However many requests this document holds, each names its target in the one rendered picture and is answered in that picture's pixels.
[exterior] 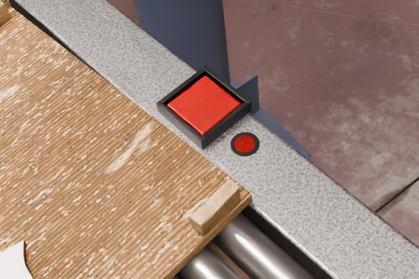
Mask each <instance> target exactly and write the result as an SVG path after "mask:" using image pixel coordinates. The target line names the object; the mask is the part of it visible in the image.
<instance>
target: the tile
mask: <svg viewBox="0 0 419 279"><path fill-rule="evenodd" d="M0 279H33V277H32V276H31V274H30V272H29V270H28V268H27V263H26V243H25V241H24V240H22V241H21V242H19V243H17V244H15V245H14V246H12V247H10V248H9V249H7V250H5V251H3V252H2V253H1V251H0Z"/></svg>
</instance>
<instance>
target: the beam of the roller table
mask: <svg viewBox="0 0 419 279"><path fill-rule="evenodd" d="M9 2H10V4H11V7H12V8H13V9H15V10H16V11H17V12H18V13H20V14H21V15H23V16H24V17H25V18H26V19H28V20H29V21H30V22H32V23H33V24H34V25H35V26H37V27H38V28H39V29H40V30H42V31H43V32H45V33H46V34H47V35H48V36H49V37H51V38H52V39H54V40H55V41H56V42H57V43H58V44H60V45H61V46H63V48H65V49H66V50H68V51H69V52H70V53H71V54H73V55H74V56H75V57H77V58H78V59H79V60H80V61H82V62H83V63H84V64H85V65H87V66H88V67H90V68H91V69H92V70H93V71H94V72H96V73H97V74H99V75H100V76H101V77H102V78H104V79H105V80H106V81H108V82H109V83H110V84H111V85H113V86H114V87H115V88H116V89H118V90H119V91H121V92H122V93H123V94H124V95H126V96H127V97H128V98H129V99H131V100H132V101H133V102H135V103H136V104H137V105H138V106H140V107H141V108H143V109H144V110H145V111H146V112H147V113H149V114H150V115H151V116H152V117H154V118H155V119H156V120H158V121H159V122H160V123H161V124H163V125H164V126H166V127H167V128H168V129H169V130H171V131H172V132H173V133H174V134H176V135H177V136H178V137H180V138H181V139H182V140H183V141H185V142H186V143H188V144H189V145H190V146H191V147H192V148H194V149H195V150H197V152H199V153H200V154H202V155H203V156H204V157H205V158H207V159H208V160H209V161H211V162H212V163H213V164H214V165H216V166H217V167H219V168H220V169H221V170H222V171H224V172H225V173H226V174H227V175H229V176H230V177H231V178H233V179H234V180H235V181H236V182H238V183H239V184H240V185H242V186H243V187H244V188H245V189H247V190H248V191H249V192H250V193H251V194H252V199H253V200H252V202H251V203H250V204H249V205H248V206H246V207H245V208H244V209H243V210H242V211H241V213H242V215H244V216H245V217H246V218H247V219H248V220H250V221H251V222H252V223H253V224H254V225H255V226H256V227H257V228H258V229H259V230H261V231H262V232H263V233H264V234H265V235H267V236H268V237H269V238H270V239H271V240H272V241H273V242H274V243H275V244H276V245H278V246H279V247H280V248H281V249H282V250H283V251H285V252H286V253H287V254H288V255H289V256H290V257H291V258H292V259H293V260H295V261H296V262H297V263H298V264H299V265H300V266H301V267H302V268H303V269H305V270H306V271H307V272H308V273H309V274H310V275H312V276H313V277H314V278H315V279H419V247H418V246H417V245H415V244H414V243H413V242H412V241H411V240H409V239H408V238H407V237H405V236H404V235H403V234H402V233H400V232H399V231H398V230H397V229H396V228H394V227H393V226H392V225H390V224H389V223H388V222H387V221H386V220H384V219H383V218H381V217H380V216H379V215H378V214H376V213H375V212H374V211H373V210H372V209H370V208H369V207H368V206H366V205H365V204H364V203H363V202H361V201H360V200H359V199H357V198H356V197H355V196H354V195H353V194H351V193H350V192H349V191H348V190H346V189H345V188H344V187H342V186H341V185H340V184H339V183H337V182H336V181H335V180H333V179H332V178H331V177H330V176H329V175H327V174H326V173H325V172H323V171H322V170H321V169H320V168H318V167H317V166H316V165H315V164H314V163H312V162H311V161H309V160H308V159H307V158H306V157H305V156H303V155H302V154H301V153H300V152H298V151H297V150H296V149H294V148H293V147H292V146H291V145H290V144H288V143H287V142H285V141H284V140H283V139H282V138H281V137H279V136H278V135H277V134H275V132H273V131H272V130H270V129H269V128H268V127H267V126H266V125H264V124H263V123H261V122H260V121H259V120H258V119H257V118H255V117H254V116H253V115H252V114H250V113H248V114H247V115H246V116H244V117H243V118H242V119H240V120H239V121H238V122H237V123H236V124H234V125H233V126H232V127H231V128H230V129H228V130H227V131H226V132H224V133H223V134H222V135H221V136H220V137H219V138H217V139H216V140H214V141H213V142H212V143H211V144H210V145H209V146H207V147H206V148H205V149H204V150H202V149H201V148H200V147H198V146H197V145H196V144H195V143H194V142H192V140H190V139H189V138H188V137H187V136H186V135H184V134H183V133H182V132H181V131H180V130H179V129H178V128H176V127H175V126H174V125H173V124H171V123H170V122H169V121H168V120H167V119H166V118H165V117H164V116H162V115H161V114H160V113H159V112H158V109H157V102H158V101H160V100H161V99H162V98H163V97H165V96H166V95H167V94H169V93H170V92H171V91H173V90H174V89H175V88H176V87H178V86H179V85H181V84H182V83H183V82H184V81H186V80H187V79H189V78H190V77H191V76H192V75H194V74H195V73H196V72H197V71H196V70H195V69H194V68H193V67H191V66H190V65H188V64H187V63H186V62H185V61H184V60H182V59H181V58H179V56H177V55H176V54H175V53H173V52H172V51H171V50H170V49H168V48H167V47H166V46H164V45H163V44H162V43H161V42H160V41H158V40H157V39H156V38H154V37H153V36H152V35H151V34H149V33H148V32H147V31H146V30H145V29H143V28H142V27H140V26H139V25H138V24H137V23H136V22H134V21H133V20H131V19H130V18H129V17H128V16H127V15H125V14H124V13H123V12H122V11H121V10H119V9H118V8H117V7H115V6H114V5H113V4H112V3H110V2H109V1H108V0H9ZM242 132H249V133H252V134H254V135H256V136H257V137H258V139H259V143H260V145H259V149H258V150H257V151H256V152H255V153H254V154H252V155H250V156H239V155H237V154H235V153H234V152H233V151H232V149H231V145H230V144H231V140H232V138H233V137H234V136H235V135H237V134H238V133H242Z"/></svg>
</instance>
